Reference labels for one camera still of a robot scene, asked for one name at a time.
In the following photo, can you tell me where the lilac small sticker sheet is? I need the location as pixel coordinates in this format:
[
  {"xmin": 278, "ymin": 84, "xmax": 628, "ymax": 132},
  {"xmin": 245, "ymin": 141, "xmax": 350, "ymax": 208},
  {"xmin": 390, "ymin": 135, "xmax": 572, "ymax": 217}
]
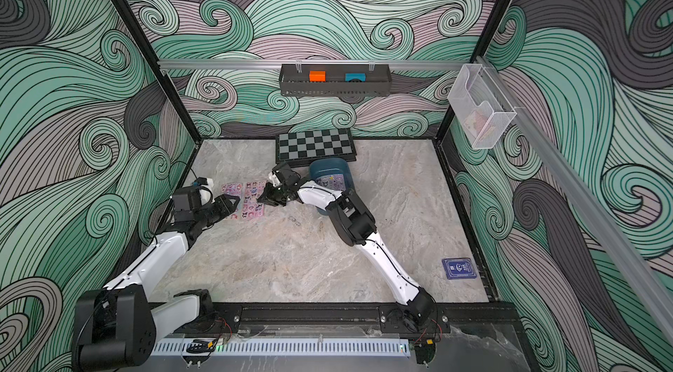
[{"xmin": 315, "ymin": 174, "xmax": 347, "ymax": 191}]

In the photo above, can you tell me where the white slotted cable duct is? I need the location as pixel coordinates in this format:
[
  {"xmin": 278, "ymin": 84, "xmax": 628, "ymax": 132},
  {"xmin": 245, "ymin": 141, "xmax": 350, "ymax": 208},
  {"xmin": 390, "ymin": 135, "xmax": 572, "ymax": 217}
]
[{"xmin": 152, "ymin": 337, "xmax": 411, "ymax": 358}]

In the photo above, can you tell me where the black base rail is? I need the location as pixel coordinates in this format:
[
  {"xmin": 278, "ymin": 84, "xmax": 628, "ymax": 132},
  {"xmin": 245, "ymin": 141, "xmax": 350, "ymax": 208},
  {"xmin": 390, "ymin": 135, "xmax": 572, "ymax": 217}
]
[{"xmin": 177, "ymin": 302, "xmax": 520, "ymax": 335}]

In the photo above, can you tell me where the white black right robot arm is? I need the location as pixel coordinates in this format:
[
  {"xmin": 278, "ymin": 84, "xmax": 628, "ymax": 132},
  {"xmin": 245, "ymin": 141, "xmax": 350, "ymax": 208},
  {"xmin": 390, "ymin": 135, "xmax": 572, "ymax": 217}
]
[{"xmin": 258, "ymin": 163, "xmax": 436, "ymax": 333}]

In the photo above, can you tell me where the black grey chessboard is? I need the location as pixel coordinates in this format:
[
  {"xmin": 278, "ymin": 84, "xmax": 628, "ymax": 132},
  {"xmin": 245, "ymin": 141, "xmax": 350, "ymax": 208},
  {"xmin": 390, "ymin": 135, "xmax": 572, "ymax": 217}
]
[{"xmin": 275, "ymin": 128, "xmax": 357, "ymax": 167}]

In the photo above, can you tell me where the aluminium rail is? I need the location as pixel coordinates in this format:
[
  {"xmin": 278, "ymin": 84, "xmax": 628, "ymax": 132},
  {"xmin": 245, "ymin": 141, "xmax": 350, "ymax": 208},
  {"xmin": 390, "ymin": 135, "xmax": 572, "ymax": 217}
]
[
  {"xmin": 475, "ymin": 55, "xmax": 673, "ymax": 344},
  {"xmin": 158, "ymin": 58, "xmax": 466, "ymax": 72}
]

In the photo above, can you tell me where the black wall shelf tray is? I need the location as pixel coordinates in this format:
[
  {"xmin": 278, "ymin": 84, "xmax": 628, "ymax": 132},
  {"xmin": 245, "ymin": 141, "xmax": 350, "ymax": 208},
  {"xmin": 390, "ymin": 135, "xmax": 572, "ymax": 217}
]
[{"xmin": 279, "ymin": 65, "xmax": 393, "ymax": 98}]

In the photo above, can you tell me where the teal block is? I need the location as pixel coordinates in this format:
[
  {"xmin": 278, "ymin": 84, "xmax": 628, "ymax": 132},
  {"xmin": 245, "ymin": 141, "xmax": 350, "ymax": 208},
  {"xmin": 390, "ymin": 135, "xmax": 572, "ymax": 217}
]
[{"xmin": 345, "ymin": 73, "xmax": 366, "ymax": 83}]

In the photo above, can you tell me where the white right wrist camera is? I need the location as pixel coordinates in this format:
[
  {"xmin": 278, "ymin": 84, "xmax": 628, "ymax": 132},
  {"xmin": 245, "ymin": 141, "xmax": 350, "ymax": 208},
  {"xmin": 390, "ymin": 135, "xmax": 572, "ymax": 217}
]
[{"xmin": 268, "ymin": 171, "xmax": 283, "ymax": 188}]

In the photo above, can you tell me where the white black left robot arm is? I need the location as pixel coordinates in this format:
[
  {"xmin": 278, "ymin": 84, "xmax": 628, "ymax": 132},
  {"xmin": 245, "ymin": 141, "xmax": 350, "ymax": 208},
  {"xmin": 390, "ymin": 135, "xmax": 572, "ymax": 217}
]
[{"xmin": 71, "ymin": 177, "xmax": 240, "ymax": 371}]

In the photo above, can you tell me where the clear acrylic wall holder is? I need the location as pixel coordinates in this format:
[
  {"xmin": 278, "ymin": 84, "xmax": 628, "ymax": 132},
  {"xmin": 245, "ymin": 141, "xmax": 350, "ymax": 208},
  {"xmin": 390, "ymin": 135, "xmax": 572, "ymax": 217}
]
[{"xmin": 448, "ymin": 63, "xmax": 516, "ymax": 149}]

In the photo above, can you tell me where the orange block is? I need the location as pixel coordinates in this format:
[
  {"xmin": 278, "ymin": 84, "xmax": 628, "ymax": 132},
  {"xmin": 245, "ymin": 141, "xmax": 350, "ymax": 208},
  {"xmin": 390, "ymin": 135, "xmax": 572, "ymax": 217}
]
[{"xmin": 308, "ymin": 70, "xmax": 327, "ymax": 83}]

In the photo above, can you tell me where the aluminium rail back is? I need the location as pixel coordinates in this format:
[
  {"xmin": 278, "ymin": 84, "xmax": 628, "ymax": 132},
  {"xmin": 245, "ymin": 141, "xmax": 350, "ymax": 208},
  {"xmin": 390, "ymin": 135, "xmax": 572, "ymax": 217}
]
[{"xmin": 158, "ymin": 58, "xmax": 466, "ymax": 72}]

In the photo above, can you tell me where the aluminium rail right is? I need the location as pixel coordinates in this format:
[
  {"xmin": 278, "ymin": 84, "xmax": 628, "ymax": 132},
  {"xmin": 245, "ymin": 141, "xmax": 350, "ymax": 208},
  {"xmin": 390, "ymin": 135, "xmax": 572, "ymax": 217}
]
[{"xmin": 475, "ymin": 55, "xmax": 673, "ymax": 344}]

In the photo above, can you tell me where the blue card pack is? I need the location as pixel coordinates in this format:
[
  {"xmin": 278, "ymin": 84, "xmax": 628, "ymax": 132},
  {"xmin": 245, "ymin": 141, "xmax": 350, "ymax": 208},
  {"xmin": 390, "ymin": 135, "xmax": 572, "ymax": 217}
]
[{"xmin": 442, "ymin": 258, "xmax": 478, "ymax": 280}]

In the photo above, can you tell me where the teal plastic storage box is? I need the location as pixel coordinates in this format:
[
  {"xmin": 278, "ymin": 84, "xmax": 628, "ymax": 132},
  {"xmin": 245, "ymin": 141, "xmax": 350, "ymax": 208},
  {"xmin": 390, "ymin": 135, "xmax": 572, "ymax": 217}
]
[{"xmin": 310, "ymin": 157, "xmax": 355, "ymax": 202}]

